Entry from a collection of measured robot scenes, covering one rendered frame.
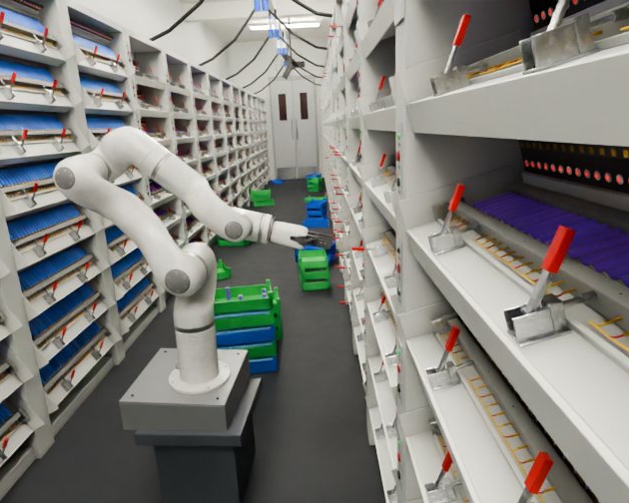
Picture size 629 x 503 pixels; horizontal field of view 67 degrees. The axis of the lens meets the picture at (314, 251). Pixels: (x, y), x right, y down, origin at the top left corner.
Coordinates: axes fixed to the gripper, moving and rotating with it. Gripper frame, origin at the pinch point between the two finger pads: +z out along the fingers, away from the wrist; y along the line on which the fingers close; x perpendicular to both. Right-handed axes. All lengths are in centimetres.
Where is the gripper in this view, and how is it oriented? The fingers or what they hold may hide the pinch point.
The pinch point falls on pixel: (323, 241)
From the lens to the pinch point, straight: 135.1
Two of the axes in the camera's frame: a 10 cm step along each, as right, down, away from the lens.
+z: 9.8, 2.0, 0.5
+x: 2.1, -9.5, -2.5
